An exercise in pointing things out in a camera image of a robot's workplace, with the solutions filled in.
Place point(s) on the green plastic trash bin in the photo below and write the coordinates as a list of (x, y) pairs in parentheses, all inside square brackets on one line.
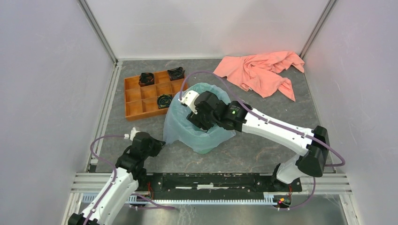
[(203, 151)]

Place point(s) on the orange compartment tray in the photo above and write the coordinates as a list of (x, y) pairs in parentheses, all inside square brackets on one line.
[(141, 102)]

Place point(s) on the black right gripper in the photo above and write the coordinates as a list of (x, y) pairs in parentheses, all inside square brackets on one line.
[(196, 119)]

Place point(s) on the pink cloth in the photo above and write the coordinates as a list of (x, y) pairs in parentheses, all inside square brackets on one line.
[(260, 72)]

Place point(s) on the translucent blue trash bag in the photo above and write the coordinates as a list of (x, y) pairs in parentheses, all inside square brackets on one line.
[(177, 127)]

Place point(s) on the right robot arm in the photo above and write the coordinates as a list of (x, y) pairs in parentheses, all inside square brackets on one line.
[(310, 145)]

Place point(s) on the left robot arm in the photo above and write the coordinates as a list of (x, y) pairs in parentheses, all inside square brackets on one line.
[(128, 173)]

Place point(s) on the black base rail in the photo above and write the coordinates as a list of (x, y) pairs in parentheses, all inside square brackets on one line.
[(214, 186)]

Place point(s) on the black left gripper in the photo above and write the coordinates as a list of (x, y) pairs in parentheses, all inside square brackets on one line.
[(157, 145)]

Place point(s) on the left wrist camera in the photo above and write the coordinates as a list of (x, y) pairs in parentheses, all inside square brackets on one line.
[(133, 133)]

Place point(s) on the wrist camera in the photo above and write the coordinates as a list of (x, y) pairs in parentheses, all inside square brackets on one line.
[(188, 100), (133, 133)]

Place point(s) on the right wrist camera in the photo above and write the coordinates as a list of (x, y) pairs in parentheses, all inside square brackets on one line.
[(188, 100)]

